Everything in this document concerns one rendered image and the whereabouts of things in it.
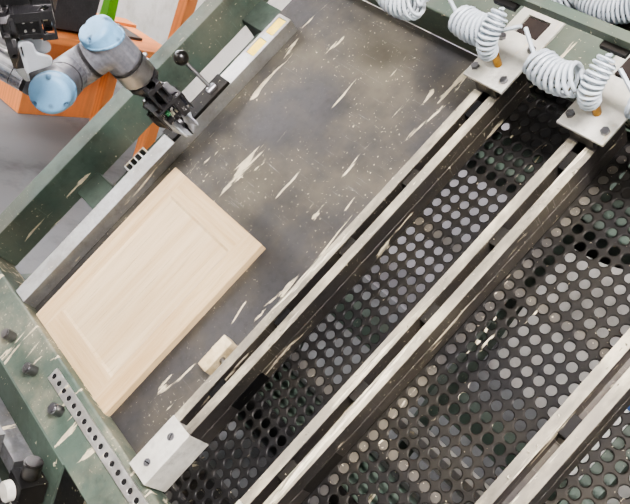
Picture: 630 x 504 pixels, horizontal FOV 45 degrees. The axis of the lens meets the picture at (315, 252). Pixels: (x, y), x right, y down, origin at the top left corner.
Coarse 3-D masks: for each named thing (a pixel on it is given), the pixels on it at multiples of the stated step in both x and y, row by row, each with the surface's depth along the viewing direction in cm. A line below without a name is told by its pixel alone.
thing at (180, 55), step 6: (174, 54) 183; (180, 54) 182; (186, 54) 183; (174, 60) 183; (180, 60) 182; (186, 60) 183; (192, 66) 185; (198, 72) 186; (210, 84) 187; (210, 90) 187
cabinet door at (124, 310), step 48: (192, 192) 179; (144, 240) 179; (192, 240) 173; (240, 240) 166; (96, 288) 178; (144, 288) 172; (192, 288) 166; (96, 336) 172; (144, 336) 166; (96, 384) 165
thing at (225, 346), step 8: (224, 336) 155; (216, 344) 154; (224, 344) 154; (232, 344) 153; (208, 352) 154; (216, 352) 154; (224, 352) 153; (200, 360) 154; (208, 360) 154; (216, 360) 153; (208, 368) 153; (216, 368) 154
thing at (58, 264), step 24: (288, 24) 189; (264, 48) 188; (240, 72) 188; (168, 144) 187; (144, 168) 187; (120, 192) 186; (96, 216) 186; (120, 216) 188; (72, 240) 186; (96, 240) 187; (48, 264) 186; (72, 264) 187; (24, 288) 185; (48, 288) 186
